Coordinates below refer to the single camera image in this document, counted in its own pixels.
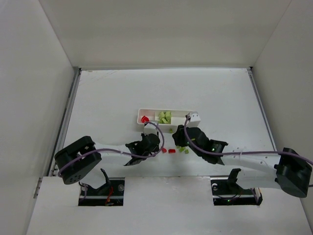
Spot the light green 2x2 lego brick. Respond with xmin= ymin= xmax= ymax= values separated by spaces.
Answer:
xmin=166 ymin=111 xmax=172 ymax=119

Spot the red transparent curved lego piece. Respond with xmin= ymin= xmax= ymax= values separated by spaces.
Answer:
xmin=141 ymin=116 xmax=150 ymax=123

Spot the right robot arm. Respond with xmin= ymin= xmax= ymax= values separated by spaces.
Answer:
xmin=172 ymin=125 xmax=313 ymax=198

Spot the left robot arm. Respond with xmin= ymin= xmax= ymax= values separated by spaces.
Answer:
xmin=54 ymin=134 xmax=160 ymax=191

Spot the white divided sorting tray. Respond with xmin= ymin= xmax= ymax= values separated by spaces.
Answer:
xmin=137 ymin=109 xmax=192 ymax=133

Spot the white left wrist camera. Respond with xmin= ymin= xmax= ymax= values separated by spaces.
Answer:
xmin=143 ymin=123 xmax=158 ymax=135

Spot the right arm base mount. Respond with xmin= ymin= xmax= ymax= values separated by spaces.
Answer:
xmin=210 ymin=168 xmax=263 ymax=206

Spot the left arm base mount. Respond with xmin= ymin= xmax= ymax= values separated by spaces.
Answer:
xmin=78 ymin=168 xmax=125 ymax=207

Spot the right aluminium frame rail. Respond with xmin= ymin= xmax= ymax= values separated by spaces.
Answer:
xmin=247 ymin=67 xmax=277 ymax=150

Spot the aluminium frame rail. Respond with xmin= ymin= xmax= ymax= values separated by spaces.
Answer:
xmin=247 ymin=67 xmax=277 ymax=150
xmin=33 ymin=67 xmax=82 ymax=199

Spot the left aluminium frame rail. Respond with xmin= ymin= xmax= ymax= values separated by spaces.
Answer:
xmin=33 ymin=67 xmax=82 ymax=199

